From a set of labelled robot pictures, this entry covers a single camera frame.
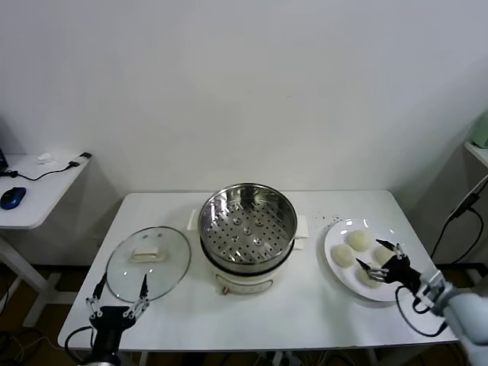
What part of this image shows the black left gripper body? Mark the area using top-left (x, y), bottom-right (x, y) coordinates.
top-left (89, 306), bottom-right (136, 351)

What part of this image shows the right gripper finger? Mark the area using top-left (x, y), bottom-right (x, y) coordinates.
top-left (355, 258), bottom-right (388, 282)
top-left (375, 238), bottom-right (406, 264)

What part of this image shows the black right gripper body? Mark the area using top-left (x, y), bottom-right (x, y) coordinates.
top-left (380, 255), bottom-right (423, 291)

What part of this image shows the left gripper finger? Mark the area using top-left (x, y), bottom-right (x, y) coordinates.
top-left (124, 273), bottom-right (150, 319)
top-left (85, 274), bottom-right (108, 319)

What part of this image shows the white steamed baozi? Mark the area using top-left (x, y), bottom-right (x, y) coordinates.
top-left (332, 243), bottom-right (356, 268)
top-left (371, 246), bottom-right (396, 265)
top-left (345, 230), bottom-right (374, 252)
top-left (356, 266), bottom-right (382, 289)

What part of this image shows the round glass pot lid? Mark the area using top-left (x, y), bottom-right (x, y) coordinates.
top-left (105, 226), bottom-right (191, 304)

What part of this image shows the perforated steel steamer basket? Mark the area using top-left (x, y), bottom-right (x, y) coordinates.
top-left (197, 183), bottom-right (298, 268)

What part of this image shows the white round plate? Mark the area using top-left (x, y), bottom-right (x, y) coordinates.
top-left (323, 217), bottom-right (420, 303)

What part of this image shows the white electric cooking pot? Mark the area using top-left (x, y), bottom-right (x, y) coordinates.
top-left (186, 208), bottom-right (309, 295)

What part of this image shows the white side desk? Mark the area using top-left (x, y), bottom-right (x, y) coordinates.
top-left (0, 153), bottom-right (92, 329)

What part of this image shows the white shelf table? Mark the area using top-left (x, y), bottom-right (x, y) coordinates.
top-left (463, 140), bottom-right (488, 169)

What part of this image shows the blue computer mouse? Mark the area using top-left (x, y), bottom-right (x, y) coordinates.
top-left (0, 186), bottom-right (27, 210)

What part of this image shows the black and white adapter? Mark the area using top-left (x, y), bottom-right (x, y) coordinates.
top-left (67, 152), bottom-right (92, 169)

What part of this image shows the pale green appliance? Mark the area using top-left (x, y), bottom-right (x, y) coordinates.
top-left (470, 114), bottom-right (488, 148)

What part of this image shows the dark monitor edge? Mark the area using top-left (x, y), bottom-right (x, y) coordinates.
top-left (0, 116), bottom-right (9, 172)

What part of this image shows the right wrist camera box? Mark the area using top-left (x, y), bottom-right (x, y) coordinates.
top-left (415, 270), bottom-right (447, 316)

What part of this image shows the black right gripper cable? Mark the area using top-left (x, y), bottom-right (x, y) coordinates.
top-left (395, 284), bottom-right (449, 337)

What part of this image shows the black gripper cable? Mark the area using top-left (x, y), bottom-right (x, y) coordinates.
top-left (63, 326), bottom-right (96, 359)
top-left (395, 284), bottom-right (449, 337)

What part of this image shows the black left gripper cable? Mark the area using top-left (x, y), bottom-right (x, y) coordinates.
top-left (63, 326), bottom-right (96, 359)

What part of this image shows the black cable with adapter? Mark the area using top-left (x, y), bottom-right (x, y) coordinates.
top-left (429, 192), bottom-right (485, 264)

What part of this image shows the white hanging cable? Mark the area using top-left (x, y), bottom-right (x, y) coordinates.
top-left (463, 174), bottom-right (488, 207)

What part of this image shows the thin black desk cable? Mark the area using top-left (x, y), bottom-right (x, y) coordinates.
top-left (0, 162), bottom-right (77, 182)

